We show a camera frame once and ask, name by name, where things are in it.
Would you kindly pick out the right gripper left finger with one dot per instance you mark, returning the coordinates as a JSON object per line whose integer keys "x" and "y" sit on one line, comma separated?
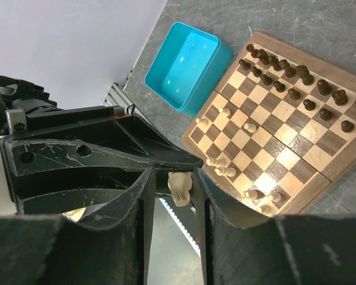
{"x": 110, "y": 246}

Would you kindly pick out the wooden chess board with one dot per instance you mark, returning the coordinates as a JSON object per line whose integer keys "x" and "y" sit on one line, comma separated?
{"x": 305, "y": 112}

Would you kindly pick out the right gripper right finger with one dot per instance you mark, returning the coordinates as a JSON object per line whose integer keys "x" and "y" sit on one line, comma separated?
{"x": 241, "y": 246}

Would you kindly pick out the white chess pawn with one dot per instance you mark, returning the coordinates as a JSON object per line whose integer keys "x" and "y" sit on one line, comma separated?
{"x": 250, "y": 127}
{"x": 225, "y": 111}
{"x": 202, "y": 121}
{"x": 275, "y": 197}

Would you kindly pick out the blue plastic bin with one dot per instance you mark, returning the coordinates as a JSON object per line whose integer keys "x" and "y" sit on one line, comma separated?
{"x": 187, "y": 67}

